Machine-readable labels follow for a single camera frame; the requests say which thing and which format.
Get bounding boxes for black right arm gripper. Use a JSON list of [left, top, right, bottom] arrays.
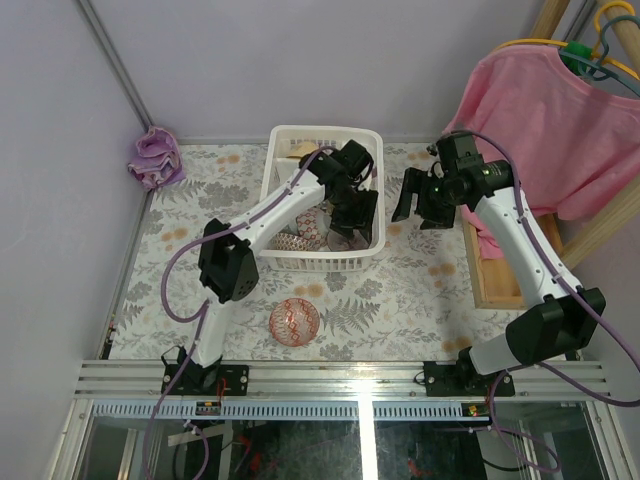
[[391, 167, 464, 230]]

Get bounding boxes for purple glass bowl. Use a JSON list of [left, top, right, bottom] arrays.
[[326, 230, 370, 252]]

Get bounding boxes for red patterned ceramic bowl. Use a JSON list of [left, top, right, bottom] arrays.
[[296, 208, 326, 249]]

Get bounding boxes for tan patterned ceramic bowl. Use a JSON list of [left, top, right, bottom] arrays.
[[269, 232, 318, 252]]

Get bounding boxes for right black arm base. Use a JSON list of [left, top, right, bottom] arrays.
[[413, 347, 521, 398]]

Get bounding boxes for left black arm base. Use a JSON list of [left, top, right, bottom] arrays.
[[161, 347, 250, 397]]

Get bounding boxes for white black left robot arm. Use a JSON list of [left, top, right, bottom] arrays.
[[184, 140, 383, 395]]

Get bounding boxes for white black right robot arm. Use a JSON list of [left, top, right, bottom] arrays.
[[392, 131, 606, 395]]

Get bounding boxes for white plastic dish rack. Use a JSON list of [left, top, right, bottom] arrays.
[[259, 125, 386, 272]]

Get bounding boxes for floral table mat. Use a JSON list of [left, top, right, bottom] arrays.
[[110, 145, 515, 361]]

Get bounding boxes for red rimmed bottom bowl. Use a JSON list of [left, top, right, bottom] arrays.
[[269, 298, 320, 347]]

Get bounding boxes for pink t-shirt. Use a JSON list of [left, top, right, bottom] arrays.
[[442, 45, 640, 261]]

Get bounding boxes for green clothes hanger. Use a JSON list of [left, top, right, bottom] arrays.
[[558, 14, 639, 98]]

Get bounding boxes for crumpled purple cloth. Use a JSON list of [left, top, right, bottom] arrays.
[[127, 126, 186, 191]]

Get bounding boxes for yellow clothes hanger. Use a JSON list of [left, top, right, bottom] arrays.
[[494, 1, 639, 83]]

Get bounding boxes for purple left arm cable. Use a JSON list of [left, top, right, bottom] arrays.
[[142, 147, 341, 480]]

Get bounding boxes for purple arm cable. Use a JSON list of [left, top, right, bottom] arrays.
[[427, 130, 640, 471], [142, 147, 341, 480]]

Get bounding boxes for aluminium rail frame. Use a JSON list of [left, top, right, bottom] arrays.
[[47, 360, 639, 479]]

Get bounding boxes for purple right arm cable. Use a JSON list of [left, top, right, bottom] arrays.
[[427, 130, 640, 471]]

